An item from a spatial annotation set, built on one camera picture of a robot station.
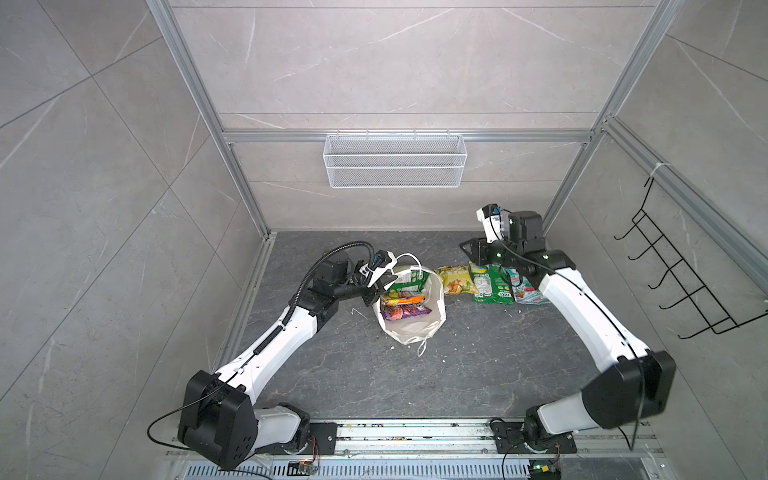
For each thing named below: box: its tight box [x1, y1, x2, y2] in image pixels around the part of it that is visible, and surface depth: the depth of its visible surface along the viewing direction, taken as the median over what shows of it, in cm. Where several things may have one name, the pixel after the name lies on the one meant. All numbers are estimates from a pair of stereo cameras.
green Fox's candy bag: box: [468, 263, 515, 305], surface depth 101 cm
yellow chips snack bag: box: [436, 263, 478, 295], surface depth 101 cm
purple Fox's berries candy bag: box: [381, 303, 432, 321], surface depth 90 cm
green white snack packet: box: [391, 269, 430, 293], surface depth 97 cm
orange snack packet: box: [386, 295, 426, 305], surface depth 90 cm
